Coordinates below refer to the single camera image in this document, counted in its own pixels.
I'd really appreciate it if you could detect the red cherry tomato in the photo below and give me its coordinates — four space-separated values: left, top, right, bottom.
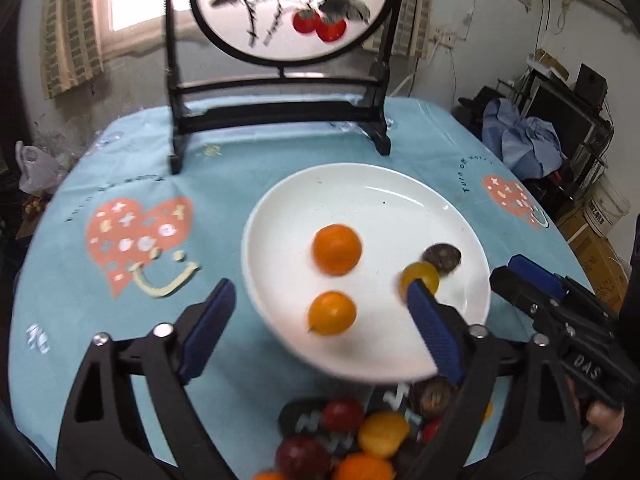
321 398 366 434

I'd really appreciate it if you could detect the beige curtain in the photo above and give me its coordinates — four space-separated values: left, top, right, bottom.
392 0 431 58
40 0 103 100

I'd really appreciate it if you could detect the right beige curtain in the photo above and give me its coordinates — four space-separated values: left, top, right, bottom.
392 0 431 58

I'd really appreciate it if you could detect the yellow-orange cherry tomato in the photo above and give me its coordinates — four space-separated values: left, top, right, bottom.
307 290 357 337

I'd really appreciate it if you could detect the white plastic bucket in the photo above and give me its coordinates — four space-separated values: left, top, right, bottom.
582 174 630 237

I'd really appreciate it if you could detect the large orange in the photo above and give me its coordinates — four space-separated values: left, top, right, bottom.
332 453 395 480

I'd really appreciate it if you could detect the blue clothes pile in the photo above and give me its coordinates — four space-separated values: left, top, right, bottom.
482 98 566 181

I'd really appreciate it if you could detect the large dark red plum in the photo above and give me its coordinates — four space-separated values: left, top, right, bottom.
274 436 332 480

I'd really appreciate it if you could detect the dark brown water chestnut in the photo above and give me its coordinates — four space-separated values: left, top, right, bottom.
421 243 462 276

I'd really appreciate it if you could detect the black metal shelf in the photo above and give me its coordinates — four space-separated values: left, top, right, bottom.
496 64 613 200

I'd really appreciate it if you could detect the left beige curtain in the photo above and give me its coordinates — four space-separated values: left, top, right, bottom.
40 0 103 100

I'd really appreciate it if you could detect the yellow-brown small fruit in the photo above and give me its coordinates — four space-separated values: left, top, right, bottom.
358 411 410 458

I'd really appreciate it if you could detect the white plastic bag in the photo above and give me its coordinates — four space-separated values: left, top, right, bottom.
15 141 67 196

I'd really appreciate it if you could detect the right hand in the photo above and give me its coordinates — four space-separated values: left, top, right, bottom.
582 401 625 464

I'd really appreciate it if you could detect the white round plate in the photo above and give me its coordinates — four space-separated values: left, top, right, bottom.
241 164 491 384

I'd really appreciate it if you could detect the cardboard box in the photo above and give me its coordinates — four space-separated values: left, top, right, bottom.
556 209 628 313

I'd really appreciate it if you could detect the round painted screen ornament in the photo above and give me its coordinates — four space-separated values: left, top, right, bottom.
163 0 402 174

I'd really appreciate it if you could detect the large dark water chestnut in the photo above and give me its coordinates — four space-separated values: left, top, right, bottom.
413 377 458 419

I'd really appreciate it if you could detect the yellow cherry tomato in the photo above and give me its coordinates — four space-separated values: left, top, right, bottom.
398 261 440 304

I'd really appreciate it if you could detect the orange tangerine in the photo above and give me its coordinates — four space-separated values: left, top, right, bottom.
311 224 362 276

